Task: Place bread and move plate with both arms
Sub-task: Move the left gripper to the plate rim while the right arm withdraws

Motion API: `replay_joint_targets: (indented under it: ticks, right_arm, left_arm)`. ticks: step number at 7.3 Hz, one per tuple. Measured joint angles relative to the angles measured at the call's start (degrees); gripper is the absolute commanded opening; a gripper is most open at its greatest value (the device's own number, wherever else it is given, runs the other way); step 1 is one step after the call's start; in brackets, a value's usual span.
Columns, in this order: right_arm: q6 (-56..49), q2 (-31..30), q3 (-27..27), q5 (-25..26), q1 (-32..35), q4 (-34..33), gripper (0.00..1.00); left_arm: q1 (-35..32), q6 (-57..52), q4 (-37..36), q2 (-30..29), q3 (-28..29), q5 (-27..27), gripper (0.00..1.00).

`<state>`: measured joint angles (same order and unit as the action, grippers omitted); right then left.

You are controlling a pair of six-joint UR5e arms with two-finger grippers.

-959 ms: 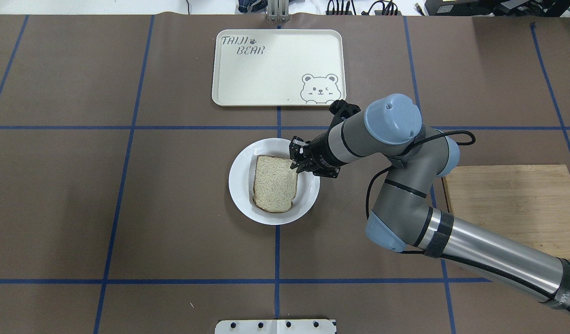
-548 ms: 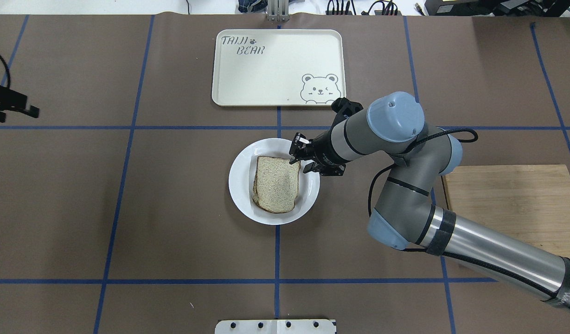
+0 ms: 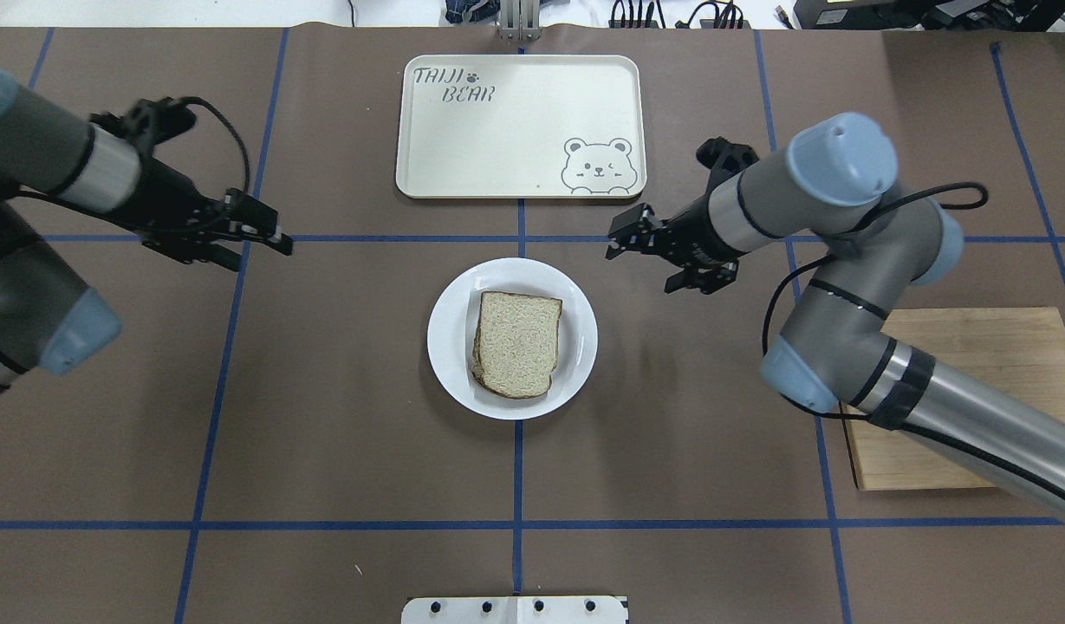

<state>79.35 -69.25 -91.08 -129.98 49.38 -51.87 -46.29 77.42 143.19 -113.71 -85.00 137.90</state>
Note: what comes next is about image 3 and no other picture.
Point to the white round plate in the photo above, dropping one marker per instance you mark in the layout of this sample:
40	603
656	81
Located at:
453	323

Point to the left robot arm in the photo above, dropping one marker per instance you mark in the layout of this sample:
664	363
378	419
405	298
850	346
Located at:
103	167

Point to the metal camera stand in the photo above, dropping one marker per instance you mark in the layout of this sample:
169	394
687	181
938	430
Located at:
519	20

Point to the cream bear tray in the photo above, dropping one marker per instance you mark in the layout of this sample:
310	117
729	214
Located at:
514	127

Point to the wooden cutting board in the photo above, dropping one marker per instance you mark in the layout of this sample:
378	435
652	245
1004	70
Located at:
1007	364

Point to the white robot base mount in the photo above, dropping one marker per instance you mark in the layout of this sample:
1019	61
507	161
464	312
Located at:
517	609

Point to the brown bread slice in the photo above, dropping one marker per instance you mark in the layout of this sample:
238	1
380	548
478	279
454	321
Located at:
516	344

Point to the black background equipment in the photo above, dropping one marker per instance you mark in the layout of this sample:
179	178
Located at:
1013	16

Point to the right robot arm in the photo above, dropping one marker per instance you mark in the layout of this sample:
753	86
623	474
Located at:
839	180

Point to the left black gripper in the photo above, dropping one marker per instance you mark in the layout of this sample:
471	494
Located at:
166	198

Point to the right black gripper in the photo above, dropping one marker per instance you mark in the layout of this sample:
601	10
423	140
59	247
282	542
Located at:
693	228

